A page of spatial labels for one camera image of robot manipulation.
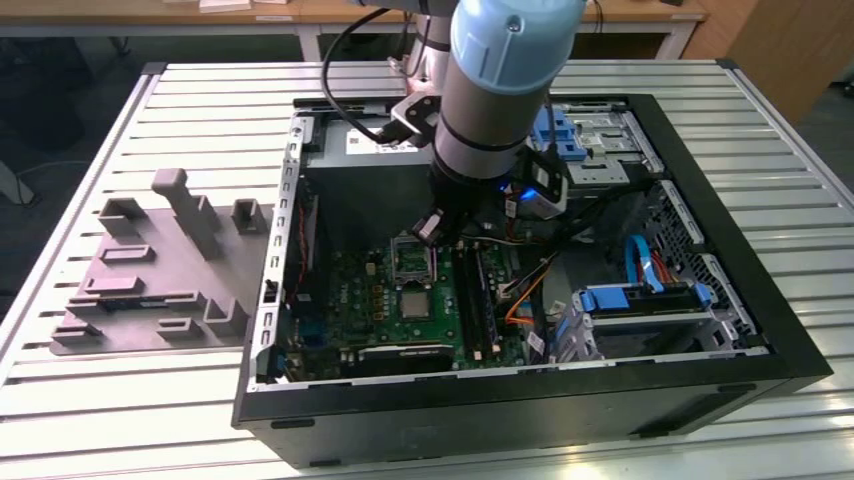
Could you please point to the black open PC case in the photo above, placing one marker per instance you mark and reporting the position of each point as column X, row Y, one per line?
column 467, row 425

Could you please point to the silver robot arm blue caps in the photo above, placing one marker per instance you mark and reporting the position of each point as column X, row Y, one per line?
column 494, row 110

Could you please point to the black graphics card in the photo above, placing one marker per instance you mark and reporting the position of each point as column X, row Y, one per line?
column 400, row 352

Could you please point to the hard disk in blue carrier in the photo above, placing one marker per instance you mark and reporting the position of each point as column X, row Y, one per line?
column 603, row 299

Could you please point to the wooden desk white legs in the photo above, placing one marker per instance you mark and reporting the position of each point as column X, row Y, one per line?
column 634, row 16

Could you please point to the empty blue disk carrier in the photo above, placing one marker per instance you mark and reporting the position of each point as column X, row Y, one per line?
column 566, row 131

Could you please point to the grey camera box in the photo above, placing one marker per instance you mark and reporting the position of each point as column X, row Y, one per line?
column 550, row 200
column 416, row 112

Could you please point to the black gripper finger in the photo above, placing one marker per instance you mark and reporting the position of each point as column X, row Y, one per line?
column 428, row 229

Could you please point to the RAM stick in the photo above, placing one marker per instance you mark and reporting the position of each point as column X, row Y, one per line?
column 140, row 303

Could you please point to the blue expansion slot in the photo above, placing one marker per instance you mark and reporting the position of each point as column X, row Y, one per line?
column 312, row 334

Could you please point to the grey plastic parts rack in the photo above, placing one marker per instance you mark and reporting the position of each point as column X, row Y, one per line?
column 180, row 280

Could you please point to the black RAM slot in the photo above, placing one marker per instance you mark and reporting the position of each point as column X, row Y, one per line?
column 480, row 300
column 464, row 300
column 472, row 300
column 487, row 300

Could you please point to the CPU socket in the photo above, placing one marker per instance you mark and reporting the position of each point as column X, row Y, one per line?
column 435, row 306

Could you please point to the silver CPU green edge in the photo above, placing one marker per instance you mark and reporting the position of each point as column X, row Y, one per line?
column 415, row 305

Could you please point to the metal drive cage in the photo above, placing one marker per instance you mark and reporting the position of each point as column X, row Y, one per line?
column 600, row 172

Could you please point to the wooden cabinet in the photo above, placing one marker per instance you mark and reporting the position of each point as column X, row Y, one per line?
column 787, row 50

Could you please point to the green motherboard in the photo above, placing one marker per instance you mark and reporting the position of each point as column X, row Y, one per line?
column 360, row 300

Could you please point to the white box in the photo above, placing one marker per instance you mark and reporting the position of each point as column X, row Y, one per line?
column 223, row 5

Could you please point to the grey furniture leg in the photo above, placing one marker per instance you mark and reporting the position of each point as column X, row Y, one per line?
column 8, row 177

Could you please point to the grey power supply unit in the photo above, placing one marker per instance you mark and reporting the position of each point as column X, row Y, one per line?
column 360, row 200

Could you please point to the blue port connector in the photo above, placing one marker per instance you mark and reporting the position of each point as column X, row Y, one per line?
column 276, row 364

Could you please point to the metal disk bay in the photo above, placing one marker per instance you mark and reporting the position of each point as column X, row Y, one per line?
column 667, row 316

